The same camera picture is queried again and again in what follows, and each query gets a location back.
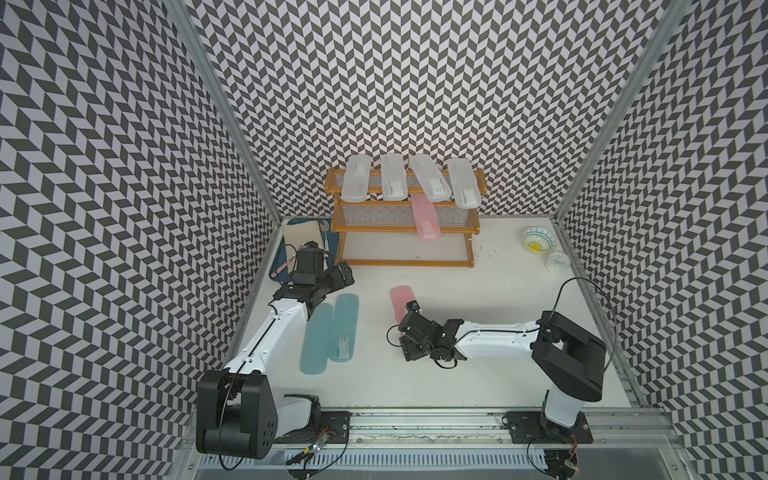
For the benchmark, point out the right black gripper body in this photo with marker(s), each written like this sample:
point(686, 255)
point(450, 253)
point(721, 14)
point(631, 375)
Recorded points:
point(414, 351)

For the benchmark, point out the clear pencil case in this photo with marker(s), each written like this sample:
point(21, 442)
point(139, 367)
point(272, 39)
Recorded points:
point(466, 191)
point(356, 179)
point(393, 177)
point(430, 178)

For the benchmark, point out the pink pencil case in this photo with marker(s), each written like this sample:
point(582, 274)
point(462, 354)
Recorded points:
point(401, 296)
point(425, 217)

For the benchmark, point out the wooden two-tier shelf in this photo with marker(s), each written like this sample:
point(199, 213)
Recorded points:
point(382, 217)

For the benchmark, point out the pink handled spoon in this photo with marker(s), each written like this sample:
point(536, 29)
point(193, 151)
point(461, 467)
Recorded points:
point(278, 270)

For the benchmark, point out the dark teal tray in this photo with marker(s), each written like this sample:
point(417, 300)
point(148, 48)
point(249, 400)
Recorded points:
point(286, 253)

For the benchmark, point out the aluminium front rail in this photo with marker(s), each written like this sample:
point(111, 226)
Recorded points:
point(454, 443)

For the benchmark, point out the small clear glass cup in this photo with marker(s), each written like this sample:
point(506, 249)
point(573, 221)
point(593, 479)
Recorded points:
point(558, 263)

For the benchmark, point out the beige folded cloth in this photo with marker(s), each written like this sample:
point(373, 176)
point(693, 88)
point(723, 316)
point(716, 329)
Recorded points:
point(300, 234)

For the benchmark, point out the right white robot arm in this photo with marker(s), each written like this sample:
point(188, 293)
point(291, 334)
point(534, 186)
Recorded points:
point(571, 357)

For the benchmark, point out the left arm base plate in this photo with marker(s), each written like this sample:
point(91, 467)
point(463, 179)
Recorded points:
point(330, 427)

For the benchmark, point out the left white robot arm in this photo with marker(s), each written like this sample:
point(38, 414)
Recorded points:
point(237, 413)

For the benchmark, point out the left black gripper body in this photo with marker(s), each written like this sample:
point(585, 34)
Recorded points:
point(332, 279)

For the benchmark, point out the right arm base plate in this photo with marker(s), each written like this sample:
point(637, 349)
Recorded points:
point(530, 426)

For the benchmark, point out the teal pencil case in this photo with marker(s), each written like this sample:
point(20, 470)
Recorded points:
point(343, 328)
point(314, 354)

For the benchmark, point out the white handled spoon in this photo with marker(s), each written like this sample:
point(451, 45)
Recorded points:
point(324, 226)

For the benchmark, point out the patterned bowl yellow centre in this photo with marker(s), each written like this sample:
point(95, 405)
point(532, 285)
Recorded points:
point(539, 240)

